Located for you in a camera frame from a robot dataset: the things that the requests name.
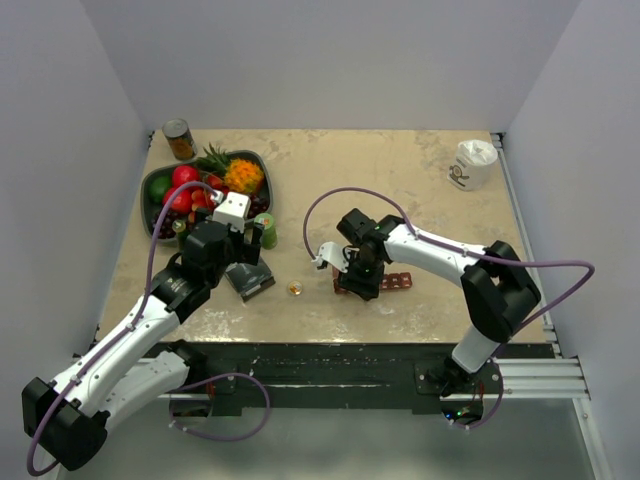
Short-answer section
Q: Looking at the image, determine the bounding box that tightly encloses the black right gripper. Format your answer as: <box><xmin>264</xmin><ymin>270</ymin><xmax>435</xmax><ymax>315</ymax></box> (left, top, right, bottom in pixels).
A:
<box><xmin>336</xmin><ymin>249</ymin><xmax>385</xmax><ymax>301</ymax></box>

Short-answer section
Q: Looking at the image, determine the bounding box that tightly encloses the red weekly pill organizer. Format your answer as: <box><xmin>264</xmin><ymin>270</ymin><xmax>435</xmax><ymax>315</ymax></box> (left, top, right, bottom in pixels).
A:
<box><xmin>332</xmin><ymin>268</ymin><xmax>413</xmax><ymax>295</ymax></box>

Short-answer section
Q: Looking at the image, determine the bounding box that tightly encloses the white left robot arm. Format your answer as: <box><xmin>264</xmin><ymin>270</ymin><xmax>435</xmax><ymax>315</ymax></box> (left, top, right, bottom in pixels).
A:
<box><xmin>21</xmin><ymin>220</ymin><xmax>264</xmax><ymax>477</ymax></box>

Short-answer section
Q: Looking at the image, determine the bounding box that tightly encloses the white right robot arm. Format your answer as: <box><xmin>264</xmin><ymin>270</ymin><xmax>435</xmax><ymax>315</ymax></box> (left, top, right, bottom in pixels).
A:
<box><xmin>337</xmin><ymin>209</ymin><xmax>541</xmax><ymax>397</ymax></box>

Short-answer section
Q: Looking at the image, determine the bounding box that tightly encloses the green cylindrical can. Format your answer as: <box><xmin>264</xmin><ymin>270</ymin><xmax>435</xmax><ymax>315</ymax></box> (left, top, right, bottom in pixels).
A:
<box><xmin>254</xmin><ymin>213</ymin><xmax>278</xmax><ymax>250</ymax></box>

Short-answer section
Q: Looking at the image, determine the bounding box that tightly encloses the black razor box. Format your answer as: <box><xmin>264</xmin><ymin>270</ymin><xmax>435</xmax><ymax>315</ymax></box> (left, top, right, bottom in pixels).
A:
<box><xmin>225</xmin><ymin>258</ymin><xmax>275</xmax><ymax>302</ymax></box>

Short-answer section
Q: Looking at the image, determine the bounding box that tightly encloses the orange horned melon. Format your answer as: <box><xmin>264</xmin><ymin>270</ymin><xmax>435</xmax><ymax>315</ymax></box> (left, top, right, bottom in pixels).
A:
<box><xmin>224</xmin><ymin>158</ymin><xmax>265</xmax><ymax>195</ymax></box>

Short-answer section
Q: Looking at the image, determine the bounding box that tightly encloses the red apple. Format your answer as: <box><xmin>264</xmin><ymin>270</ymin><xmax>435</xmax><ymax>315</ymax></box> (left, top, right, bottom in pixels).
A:
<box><xmin>162</xmin><ymin>187</ymin><xmax>193</xmax><ymax>215</ymax></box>
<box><xmin>171</xmin><ymin>165</ymin><xmax>200</xmax><ymax>188</ymax></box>

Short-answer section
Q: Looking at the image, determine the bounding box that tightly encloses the dark grape bunch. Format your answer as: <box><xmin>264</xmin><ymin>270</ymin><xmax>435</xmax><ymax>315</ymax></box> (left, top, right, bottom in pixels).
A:
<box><xmin>151</xmin><ymin>210</ymin><xmax>184</xmax><ymax>240</ymax></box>

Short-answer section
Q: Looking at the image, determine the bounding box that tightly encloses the green lime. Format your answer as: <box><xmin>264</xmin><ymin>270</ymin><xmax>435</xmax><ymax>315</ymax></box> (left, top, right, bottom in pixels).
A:
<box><xmin>147</xmin><ymin>175</ymin><xmax>172</xmax><ymax>204</ymax></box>

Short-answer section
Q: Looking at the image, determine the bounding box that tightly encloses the dark green fruit tray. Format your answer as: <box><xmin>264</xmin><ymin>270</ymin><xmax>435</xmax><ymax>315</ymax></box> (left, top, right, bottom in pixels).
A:
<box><xmin>141</xmin><ymin>146</ymin><xmax>273</xmax><ymax>246</ymax></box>

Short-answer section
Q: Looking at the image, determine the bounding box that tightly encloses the tin can with fruit label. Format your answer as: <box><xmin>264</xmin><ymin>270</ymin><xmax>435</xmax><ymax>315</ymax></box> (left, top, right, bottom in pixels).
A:
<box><xmin>162</xmin><ymin>118</ymin><xmax>197</xmax><ymax>161</ymax></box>

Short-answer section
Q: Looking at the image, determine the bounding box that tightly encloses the white paper roll pack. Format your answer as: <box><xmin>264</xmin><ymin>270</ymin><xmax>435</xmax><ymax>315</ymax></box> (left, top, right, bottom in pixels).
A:
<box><xmin>447</xmin><ymin>139</ymin><xmax>498</xmax><ymax>191</ymax></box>

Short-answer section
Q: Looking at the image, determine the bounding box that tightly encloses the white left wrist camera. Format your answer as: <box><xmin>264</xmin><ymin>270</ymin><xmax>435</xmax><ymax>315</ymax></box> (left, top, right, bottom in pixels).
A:
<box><xmin>212</xmin><ymin>192</ymin><xmax>250</xmax><ymax>233</ymax></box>

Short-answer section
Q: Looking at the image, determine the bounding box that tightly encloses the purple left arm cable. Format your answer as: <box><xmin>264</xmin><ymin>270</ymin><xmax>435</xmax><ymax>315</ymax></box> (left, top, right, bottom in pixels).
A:
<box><xmin>25</xmin><ymin>180</ymin><xmax>224</xmax><ymax>477</ymax></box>

